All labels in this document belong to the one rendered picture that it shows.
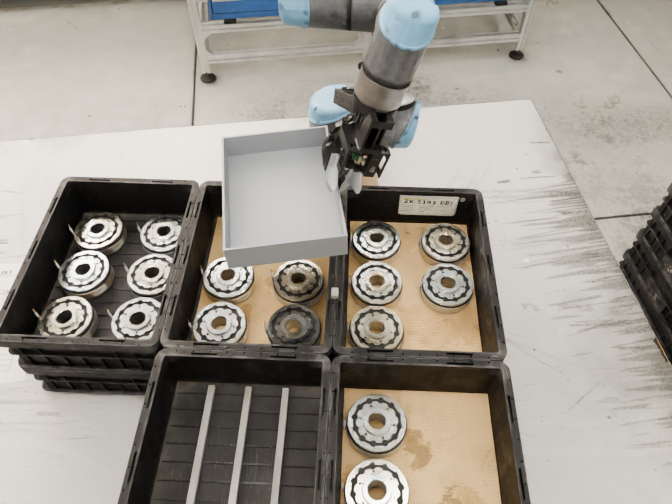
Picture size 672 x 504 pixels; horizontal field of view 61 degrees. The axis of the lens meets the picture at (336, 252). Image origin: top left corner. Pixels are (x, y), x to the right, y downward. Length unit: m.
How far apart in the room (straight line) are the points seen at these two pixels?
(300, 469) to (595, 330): 0.73
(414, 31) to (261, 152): 0.45
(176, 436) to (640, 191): 2.26
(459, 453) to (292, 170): 0.59
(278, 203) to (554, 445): 0.71
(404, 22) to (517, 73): 2.50
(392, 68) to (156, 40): 2.79
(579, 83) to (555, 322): 2.10
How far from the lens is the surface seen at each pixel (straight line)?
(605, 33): 3.76
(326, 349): 0.98
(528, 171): 1.65
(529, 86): 3.19
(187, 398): 1.09
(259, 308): 1.15
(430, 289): 1.15
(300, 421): 1.04
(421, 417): 1.05
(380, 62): 0.81
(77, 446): 1.26
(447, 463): 1.03
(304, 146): 1.12
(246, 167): 1.10
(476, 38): 3.22
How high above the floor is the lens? 1.80
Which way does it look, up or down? 53 degrees down
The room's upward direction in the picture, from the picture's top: straight up
